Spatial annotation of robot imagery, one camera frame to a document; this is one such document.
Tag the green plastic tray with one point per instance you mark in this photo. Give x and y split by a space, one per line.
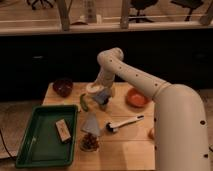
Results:
41 145

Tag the white handled dish brush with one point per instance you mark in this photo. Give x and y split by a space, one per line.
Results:
113 127

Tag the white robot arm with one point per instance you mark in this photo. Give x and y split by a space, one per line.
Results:
180 126

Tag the white round cup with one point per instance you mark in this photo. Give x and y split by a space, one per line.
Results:
93 89

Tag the wooden block sponge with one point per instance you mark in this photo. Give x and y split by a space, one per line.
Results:
63 130

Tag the grey cloth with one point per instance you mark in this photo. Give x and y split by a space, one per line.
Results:
91 125

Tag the dark red bowl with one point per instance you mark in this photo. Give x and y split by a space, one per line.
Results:
63 87

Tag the blue grey gripper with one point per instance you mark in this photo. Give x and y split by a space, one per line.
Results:
102 98

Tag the pine cone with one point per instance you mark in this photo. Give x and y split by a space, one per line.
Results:
89 143

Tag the green cucumber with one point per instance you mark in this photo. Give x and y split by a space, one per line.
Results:
83 103

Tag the orange bowl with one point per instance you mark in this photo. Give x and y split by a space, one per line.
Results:
136 99

